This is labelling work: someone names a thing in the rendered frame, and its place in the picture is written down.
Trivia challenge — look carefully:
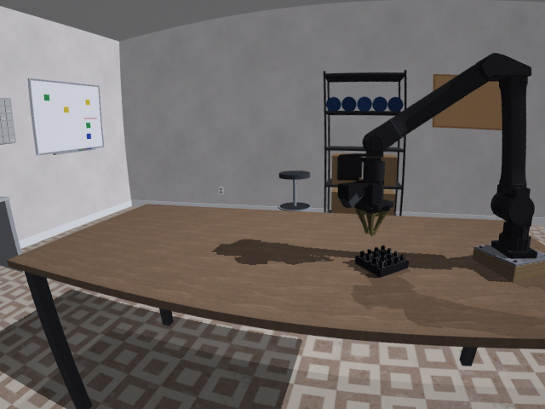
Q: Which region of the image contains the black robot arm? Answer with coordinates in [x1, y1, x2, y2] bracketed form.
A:
[337, 53, 537, 259]

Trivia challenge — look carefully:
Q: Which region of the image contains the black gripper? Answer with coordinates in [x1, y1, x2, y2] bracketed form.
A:
[354, 181, 393, 236]

